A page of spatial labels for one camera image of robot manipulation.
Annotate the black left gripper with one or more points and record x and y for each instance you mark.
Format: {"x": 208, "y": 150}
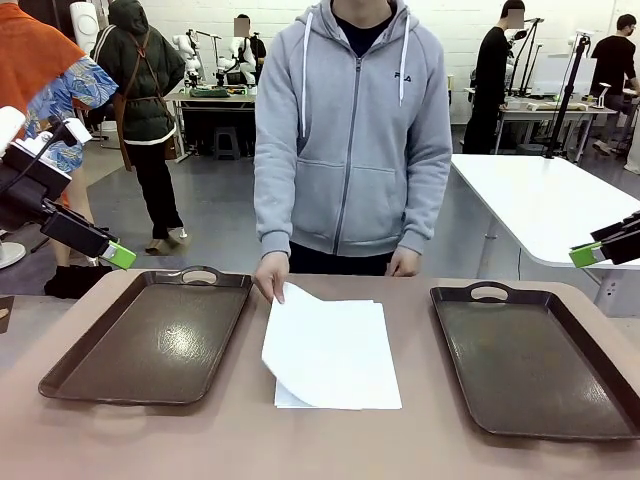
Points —
{"x": 25, "y": 190}

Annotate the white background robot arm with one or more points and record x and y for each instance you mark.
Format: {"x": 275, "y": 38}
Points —
{"x": 190, "y": 60}
{"x": 235, "y": 60}

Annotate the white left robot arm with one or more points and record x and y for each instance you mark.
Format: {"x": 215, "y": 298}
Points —
{"x": 10, "y": 125}

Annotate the person's right forearm grey sleeve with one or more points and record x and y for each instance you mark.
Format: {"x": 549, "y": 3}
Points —
{"x": 275, "y": 210}

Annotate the person's right hand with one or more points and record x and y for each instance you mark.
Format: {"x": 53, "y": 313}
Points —
{"x": 275, "y": 275}

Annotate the person's left hand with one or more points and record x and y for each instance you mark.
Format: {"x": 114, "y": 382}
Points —
{"x": 404, "y": 264}

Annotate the black boots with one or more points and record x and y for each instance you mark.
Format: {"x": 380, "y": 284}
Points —
{"x": 75, "y": 280}

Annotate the white round stand base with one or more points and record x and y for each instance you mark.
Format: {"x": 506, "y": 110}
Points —
{"x": 10, "y": 255}

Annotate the white table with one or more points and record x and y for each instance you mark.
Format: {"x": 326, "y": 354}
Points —
{"x": 550, "y": 200}

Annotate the dark brown board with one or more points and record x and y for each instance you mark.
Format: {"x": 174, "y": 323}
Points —
{"x": 6, "y": 315}

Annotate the brown plastic serving tray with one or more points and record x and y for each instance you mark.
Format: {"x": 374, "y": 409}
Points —
{"x": 530, "y": 365}
{"x": 150, "y": 345}

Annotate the person in dark green coat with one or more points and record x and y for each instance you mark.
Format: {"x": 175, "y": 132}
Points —
{"x": 140, "y": 90}

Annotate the long background desk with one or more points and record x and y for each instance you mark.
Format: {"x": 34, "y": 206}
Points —
{"x": 550, "y": 107}

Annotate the black tripod pole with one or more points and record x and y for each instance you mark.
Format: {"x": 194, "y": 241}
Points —
{"x": 565, "y": 100}

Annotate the grey plastic stool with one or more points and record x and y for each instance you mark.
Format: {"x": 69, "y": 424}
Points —
{"x": 226, "y": 142}

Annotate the person in black t-shirt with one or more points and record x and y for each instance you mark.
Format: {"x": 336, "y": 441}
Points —
{"x": 612, "y": 65}

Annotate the figure in orange patterned clothes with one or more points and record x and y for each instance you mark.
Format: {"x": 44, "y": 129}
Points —
{"x": 35, "y": 55}

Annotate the grey background desk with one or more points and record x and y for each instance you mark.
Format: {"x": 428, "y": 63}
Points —
{"x": 215, "y": 97}

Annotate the person in black clothes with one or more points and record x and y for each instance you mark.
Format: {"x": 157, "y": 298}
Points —
{"x": 492, "y": 85}

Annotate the distant person in black top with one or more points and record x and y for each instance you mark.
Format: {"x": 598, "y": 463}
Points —
{"x": 257, "y": 47}

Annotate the person in grey hoodie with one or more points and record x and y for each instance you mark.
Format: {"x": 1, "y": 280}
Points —
{"x": 350, "y": 125}

